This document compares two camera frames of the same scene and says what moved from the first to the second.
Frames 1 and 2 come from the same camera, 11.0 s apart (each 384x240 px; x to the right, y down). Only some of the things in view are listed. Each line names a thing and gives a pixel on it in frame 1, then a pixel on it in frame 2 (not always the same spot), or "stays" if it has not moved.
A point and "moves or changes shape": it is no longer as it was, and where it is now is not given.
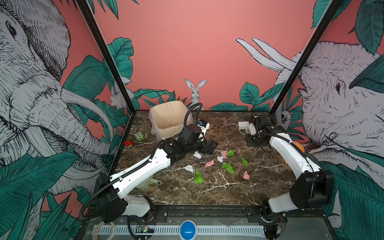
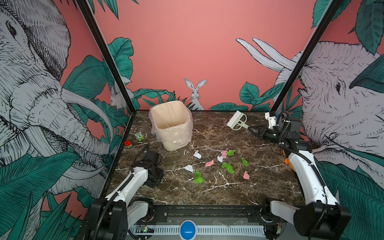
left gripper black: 212,148 to 155,183
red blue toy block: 129,144 stays
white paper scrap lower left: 189,167 stays
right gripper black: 249,142 to 264,132
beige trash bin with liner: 167,119 stays
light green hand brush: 244,127 moves or changes shape
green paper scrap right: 244,162 stays
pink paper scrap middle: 209,163 stays
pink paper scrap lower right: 246,175 stays
